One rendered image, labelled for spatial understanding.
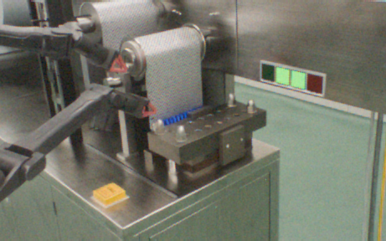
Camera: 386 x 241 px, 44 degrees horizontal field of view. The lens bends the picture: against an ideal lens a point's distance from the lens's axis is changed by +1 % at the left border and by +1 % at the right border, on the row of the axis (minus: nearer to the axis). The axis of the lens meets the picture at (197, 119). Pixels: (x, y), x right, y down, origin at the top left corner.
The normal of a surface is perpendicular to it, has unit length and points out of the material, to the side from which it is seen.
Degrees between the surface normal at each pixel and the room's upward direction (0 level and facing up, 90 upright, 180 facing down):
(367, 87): 90
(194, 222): 90
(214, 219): 90
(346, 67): 90
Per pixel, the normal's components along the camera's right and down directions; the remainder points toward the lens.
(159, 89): 0.66, 0.26
